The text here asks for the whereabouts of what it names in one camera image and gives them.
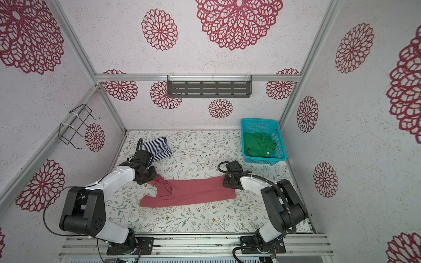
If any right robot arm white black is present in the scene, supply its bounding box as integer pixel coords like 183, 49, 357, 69
223, 174, 308, 244

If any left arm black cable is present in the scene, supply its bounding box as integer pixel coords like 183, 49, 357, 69
42, 185, 99, 263

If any green tank top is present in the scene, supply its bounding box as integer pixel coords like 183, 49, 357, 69
243, 133, 277, 158

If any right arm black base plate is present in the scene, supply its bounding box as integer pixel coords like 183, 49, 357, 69
240, 236, 286, 254

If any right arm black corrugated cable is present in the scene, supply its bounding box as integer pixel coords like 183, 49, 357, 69
216, 160, 297, 263

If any black wire wall rack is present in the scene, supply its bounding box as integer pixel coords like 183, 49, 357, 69
58, 104, 100, 150

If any blue white striped tank top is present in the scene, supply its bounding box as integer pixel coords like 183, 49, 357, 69
142, 137, 172, 163

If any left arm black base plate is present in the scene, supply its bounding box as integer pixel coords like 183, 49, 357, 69
106, 237, 155, 256

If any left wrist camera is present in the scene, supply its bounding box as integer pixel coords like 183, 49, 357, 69
127, 138, 154, 167

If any maroon red tank top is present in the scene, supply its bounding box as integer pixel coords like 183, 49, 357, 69
139, 175, 236, 208

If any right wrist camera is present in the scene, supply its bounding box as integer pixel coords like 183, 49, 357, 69
225, 161, 243, 173

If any grey metal wall shelf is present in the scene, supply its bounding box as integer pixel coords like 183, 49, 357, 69
166, 75, 253, 99

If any aluminium front rail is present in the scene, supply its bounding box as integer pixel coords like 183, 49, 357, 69
58, 233, 334, 259

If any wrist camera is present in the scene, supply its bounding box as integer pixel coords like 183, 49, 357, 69
127, 138, 154, 167
225, 161, 243, 173

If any teal plastic basket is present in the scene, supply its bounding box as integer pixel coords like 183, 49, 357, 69
241, 118, 287, 165

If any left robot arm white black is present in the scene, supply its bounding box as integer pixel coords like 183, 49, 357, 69
59, 165, 157, 246

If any floral table mat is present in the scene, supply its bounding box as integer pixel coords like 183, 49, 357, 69
106, 130, 291, 233

